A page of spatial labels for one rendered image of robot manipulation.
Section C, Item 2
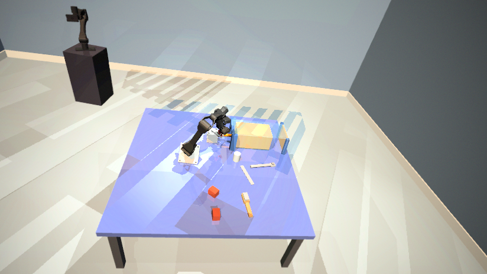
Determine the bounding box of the orange box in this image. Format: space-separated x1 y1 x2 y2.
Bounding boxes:
212 208 220 221
208 186 219 198

